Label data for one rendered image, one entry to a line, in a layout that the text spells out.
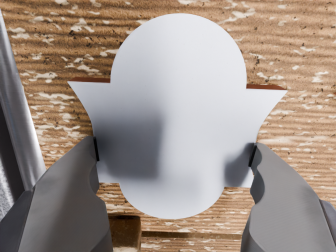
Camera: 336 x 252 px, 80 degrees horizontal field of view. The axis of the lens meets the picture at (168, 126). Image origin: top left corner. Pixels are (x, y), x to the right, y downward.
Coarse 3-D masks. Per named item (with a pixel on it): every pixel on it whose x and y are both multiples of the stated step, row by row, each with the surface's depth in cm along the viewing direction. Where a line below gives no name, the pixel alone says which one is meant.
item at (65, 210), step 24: (96, 144) 12; (48, 168) 9; (72, 168) 9; (48, 192) 8; (72, 192) 8; (48, 216) 7; (72, 216) 7; (96, 216) 7; (24, 240) 6; (48, 240) 6; (72, 240) 6; (96, 240) 6
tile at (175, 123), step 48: (144, 48) 10; (192, 48) 10; (96, 96) 11; (144, 96) 11; (192, 96) 11; (240, 96) 11; (144, 144) 12; (192, 144) 12; (240, 144) 12; (144, 192) 14; (192, 192) 14
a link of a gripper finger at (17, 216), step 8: (24, 192) 8; (32, 192) 8; (16, 200) 7; (24, 200) 7; (16, 208) 7; (24, 208) 7; (8, 216) 7; (16, 216) 7; (24, 216) 7; (0, 224) 7; (8, 224) 7; (16, 224) 7; (24, 224) 7; (0, 232) 6; (8, 232) 6; (16, 232) 6; (0, 240) 6; (8, 240) 6; (16, 240) 6; (0, 248) 6; (8, 248) 6; (16, 248) 6
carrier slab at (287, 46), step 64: (0, 0) 10; (64, 0) 10; (128, 0) 10; (192, 0) 10; (256, 0) 10; (320, 0) 10; (64, 64) 12; (256, 64) 11; (320, 64) 11; (64, 128) 13; (320, 128) 13; (320, 192) 16
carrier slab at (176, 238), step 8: (144, 232) 19; (152, 232) 19; (160, 232) 19; (168, 232) 19; (176, 232) 19; (184, 232) 19; (192, 232) 19; (144, 240) 19; (152, 240) 19; (160, 240) 18; (168, 240) 18; (176, 240) 18; (184, 240) 18; (192, 240) 18; (200, 240) 18; (208, 240) 18; (216, 240) 18; (224, 240) 19; (232, 240) 19; (240, 240) 19; (144, 248) 19; (152, 248) 19; (160, 248) 19; (168, 248) 19; (176, 248) 19; (184, 248) 19; (192, 248) 19; (200, 248) 19; (208, 248) 19; (216, 248) 19; (224, 248) 19; (232, 248) 19
